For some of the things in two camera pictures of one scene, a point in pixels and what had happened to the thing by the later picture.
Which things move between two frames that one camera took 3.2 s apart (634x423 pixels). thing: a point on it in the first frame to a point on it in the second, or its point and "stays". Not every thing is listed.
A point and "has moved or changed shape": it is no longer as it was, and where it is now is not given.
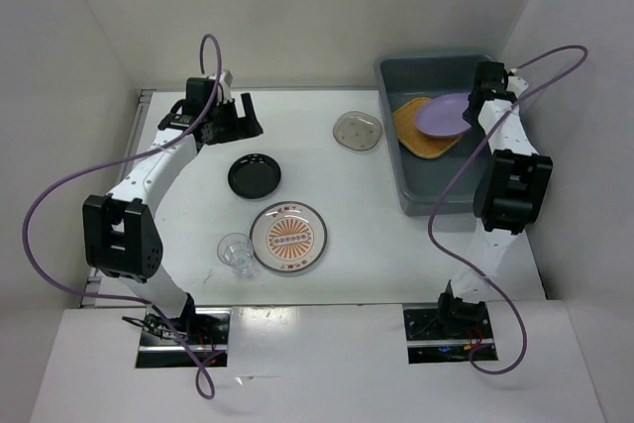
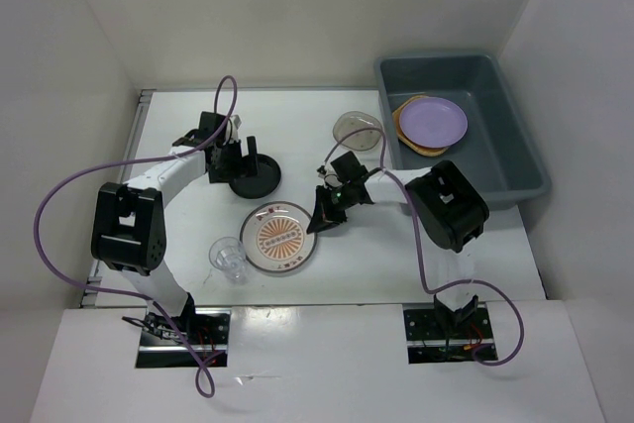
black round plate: [254, 175] stays
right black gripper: [471, 119] to [325, 216]
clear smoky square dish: [358, 131] stays
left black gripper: [243, 127] to [223, 176]
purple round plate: [442, 116] has moved or changed shape
